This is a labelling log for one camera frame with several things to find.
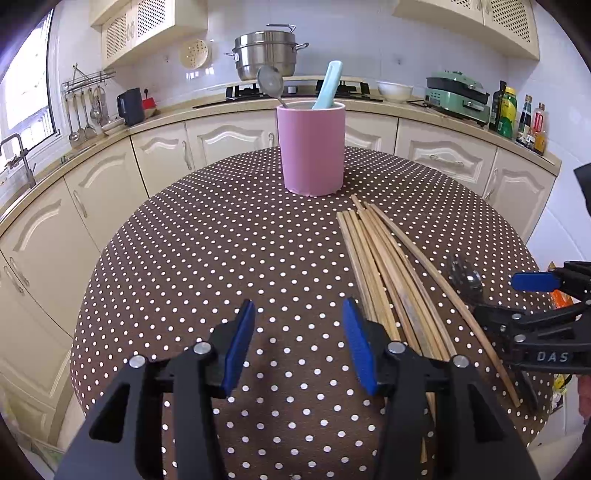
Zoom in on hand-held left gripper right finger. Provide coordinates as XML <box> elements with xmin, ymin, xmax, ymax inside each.
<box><xmin>342</xmin><ymin>298</ymin><xmax>541</xmax><ymax>480</ymax></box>

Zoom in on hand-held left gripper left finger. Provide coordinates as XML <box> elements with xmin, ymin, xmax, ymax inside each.
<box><xmin>54</xmin><ymin>299</ymin><xmax>257</xmax><ymax>480</ymax></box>

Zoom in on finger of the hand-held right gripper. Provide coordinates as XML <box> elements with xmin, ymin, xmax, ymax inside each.
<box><xmin>472</xmin><ymin>302</ymin><xmax>591</xmax><ymax>344</ymax></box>
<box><xmin>511</xmin><ymin>261</ymin><xmax>591</xmax><ymax>306</ymax></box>

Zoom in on metal spoon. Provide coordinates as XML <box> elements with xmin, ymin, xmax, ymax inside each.
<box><xmin>449</xmin><ymin>255</ymin><xmax>540</xmax><ymax>412</ymax></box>

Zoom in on pile of wooden chopsticks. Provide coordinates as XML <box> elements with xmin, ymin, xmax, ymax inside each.
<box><xmin>336</xmin><ymin>194</ymin><xmax>522</xmax><ymax>464</ymax></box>

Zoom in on pink utensil holder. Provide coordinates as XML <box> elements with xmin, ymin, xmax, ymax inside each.
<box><xmin>276</xmin><ymin>100</ymin><xmax>347</xmax><ymax>198</ymax></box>

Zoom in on person's right hand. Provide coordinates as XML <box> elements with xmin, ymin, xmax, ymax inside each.
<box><xmin>577</xmin><ymin>374</ymin><xmax>591</xmax><ymax>424</ymax></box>

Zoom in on orange packet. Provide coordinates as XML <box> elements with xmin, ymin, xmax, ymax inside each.
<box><xmin>547</xmin><ymin>261</ymin><xmax>578</xmax><ymax>310</ymax></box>

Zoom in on dark cloth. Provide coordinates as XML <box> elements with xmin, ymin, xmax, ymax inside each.
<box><xmin>574</xmin><ymin>164</ymin><xmax>591</xmax><ymax>219</ymax></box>

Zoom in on brown polka dot tablecloth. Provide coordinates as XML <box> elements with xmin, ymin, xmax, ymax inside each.
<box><xmin>69</xmin><ymin>145</ymin><xmax>557</xmax><ymax>480</ymax></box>

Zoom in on red label bottle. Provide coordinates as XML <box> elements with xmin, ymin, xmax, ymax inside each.
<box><xmin>531</xmin><ymin>102</ymin><xmax>548</xmax><ymax>155</ymax></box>

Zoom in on dark sauce bottle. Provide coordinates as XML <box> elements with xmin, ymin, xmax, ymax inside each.
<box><xmin>516</xmin><ymin>95</ymin><xmax>533</xmax><ymax>145</ymax></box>

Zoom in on yellow green bottle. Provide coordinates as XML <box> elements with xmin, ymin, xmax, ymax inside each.
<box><xmin>498</xmin><ymin>86</ymin><xmax>518</xmax><ymax>139</ymax></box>

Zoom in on dark oil bottle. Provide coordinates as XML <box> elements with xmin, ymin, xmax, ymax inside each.
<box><xmin>489</xmin><ymin>80</ymin><xmax>507</xmax><ymax>132</ymax></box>

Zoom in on green electric grill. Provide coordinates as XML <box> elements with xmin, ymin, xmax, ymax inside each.
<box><xmin>425</xmin><ymin>71</ymin><xmax>491</xmax><ymax>127</ymax></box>

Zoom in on cream kitchen base cabinets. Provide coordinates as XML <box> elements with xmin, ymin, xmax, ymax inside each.
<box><xmin>0</xmin><ymin>108</ymin><xmax>561</xmax><ymax>416</ymax></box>

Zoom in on white bowl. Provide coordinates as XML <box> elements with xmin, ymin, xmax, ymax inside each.
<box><xmin>376</xmin><ymin>80</ymin><xmax>415</xmax><ymax>103</ymax></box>

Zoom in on beige kitchen countertop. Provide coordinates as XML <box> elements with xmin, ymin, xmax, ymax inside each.
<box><xmin>0</xmin><ymin>90</ymin><xmax>561</xmax><ymax>222</ymax></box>

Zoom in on black gas stove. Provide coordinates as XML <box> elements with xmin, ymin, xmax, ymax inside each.
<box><xmin>225</xmin><ymin>79</ymin><xmax>384</xmax><ymax>103</ymax></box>

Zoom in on black electric kettle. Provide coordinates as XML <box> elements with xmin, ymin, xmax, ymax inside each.
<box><xmin>116</xmin><ymin>88</ymin><xmax>145</xmax><ymax>126</ymax></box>

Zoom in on metal ladle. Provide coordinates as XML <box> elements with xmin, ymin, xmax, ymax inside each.
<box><xmin>257</xmin><ymin>65</ymin><xmax>291</xmax><ymax>110</ymax></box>

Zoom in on light blue spatula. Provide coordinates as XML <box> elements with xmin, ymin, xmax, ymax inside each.
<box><xmin>311</xmin><ymin>60</ymin><xmax>345</xmax><ymax>110</ymax></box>

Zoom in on stainless steel steamer pot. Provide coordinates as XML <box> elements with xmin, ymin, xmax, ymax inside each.
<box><xmin>224</xmin><ymin>24</ymin><xmax>310</xmax><ymax>81</ymax></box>

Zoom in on metal sink faucet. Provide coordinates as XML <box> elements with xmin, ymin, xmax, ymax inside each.
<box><xmin>0</xmin><ymin>134</ymin><xmax>37</xmax><ymax>189</ymax></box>

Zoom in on round cream colander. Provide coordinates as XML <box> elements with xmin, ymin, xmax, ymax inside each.
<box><xmin>179</xmin><ymin>39</ymin><xmax>213</xmax><ymax>70</ymax></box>

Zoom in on kitchen window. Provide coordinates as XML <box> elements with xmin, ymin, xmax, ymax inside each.
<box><xmin>0</xmin><ymin>9</ymin><xmax>63</xmax><ymax>153</ymax></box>

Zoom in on cream lattice wall cabinet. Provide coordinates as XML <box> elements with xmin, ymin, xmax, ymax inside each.
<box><xmin>392</xmin><ymin>0</ymin><xmax>540</xmax><ymax>61</ymax></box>
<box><xmin>90</xmin><ymin>0</ymin><xmax>208</xmax><ymax>70</ymax></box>

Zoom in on metal wall utensil rack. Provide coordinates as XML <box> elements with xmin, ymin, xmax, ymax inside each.
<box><xmin>61</xmin><ymin>65</ymin><xmax>116</xmax><ymax>95</ymax></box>

